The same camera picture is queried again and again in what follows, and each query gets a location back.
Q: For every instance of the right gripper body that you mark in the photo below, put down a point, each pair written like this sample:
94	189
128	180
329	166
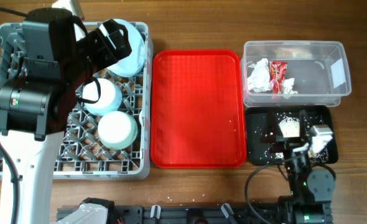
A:
288	146

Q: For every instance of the white tissue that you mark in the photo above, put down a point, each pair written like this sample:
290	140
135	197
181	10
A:
287	86
259	80

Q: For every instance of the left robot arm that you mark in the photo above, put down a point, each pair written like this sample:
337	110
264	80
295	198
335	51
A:
36	101

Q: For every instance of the mint green bowl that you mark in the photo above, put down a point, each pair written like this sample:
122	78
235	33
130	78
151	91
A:
117	130

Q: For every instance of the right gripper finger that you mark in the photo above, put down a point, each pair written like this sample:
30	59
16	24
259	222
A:
302	125
271	132

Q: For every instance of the black plastic bin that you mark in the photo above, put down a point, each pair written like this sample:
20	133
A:
295	109

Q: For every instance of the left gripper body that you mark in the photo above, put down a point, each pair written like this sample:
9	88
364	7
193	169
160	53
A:
97	52

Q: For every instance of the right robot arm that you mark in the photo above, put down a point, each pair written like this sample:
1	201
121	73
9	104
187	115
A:
308	186

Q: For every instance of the red plastic tray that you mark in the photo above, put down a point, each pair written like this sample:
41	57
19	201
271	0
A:
197	110

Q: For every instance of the clear plastic bin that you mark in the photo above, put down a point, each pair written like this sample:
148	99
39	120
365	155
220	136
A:
319	68

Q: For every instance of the grey dishwasher rack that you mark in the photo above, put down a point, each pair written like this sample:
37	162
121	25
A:
82	155

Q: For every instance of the red snack wrapper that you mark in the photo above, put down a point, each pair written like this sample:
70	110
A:
277	71

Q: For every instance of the white plastic spoon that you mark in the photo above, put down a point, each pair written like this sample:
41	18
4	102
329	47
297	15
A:
141	118

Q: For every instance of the rice and peanut shell waste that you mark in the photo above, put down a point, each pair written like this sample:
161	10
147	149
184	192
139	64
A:
289	123

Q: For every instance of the light blue plate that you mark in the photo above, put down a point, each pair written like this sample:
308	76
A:
133	64

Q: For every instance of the light blue small bowl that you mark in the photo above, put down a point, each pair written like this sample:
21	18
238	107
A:
109	100

